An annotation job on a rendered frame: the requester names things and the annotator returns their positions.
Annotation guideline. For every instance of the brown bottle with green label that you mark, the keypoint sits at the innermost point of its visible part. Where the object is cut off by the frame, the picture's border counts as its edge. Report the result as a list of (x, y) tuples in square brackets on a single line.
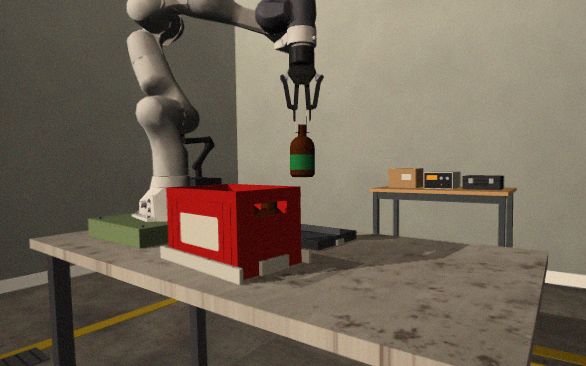
[(302, 154)]

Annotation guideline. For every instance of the red plastic crate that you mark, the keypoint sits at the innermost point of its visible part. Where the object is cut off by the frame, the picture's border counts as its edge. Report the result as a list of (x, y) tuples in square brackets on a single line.
[(220, 225)]

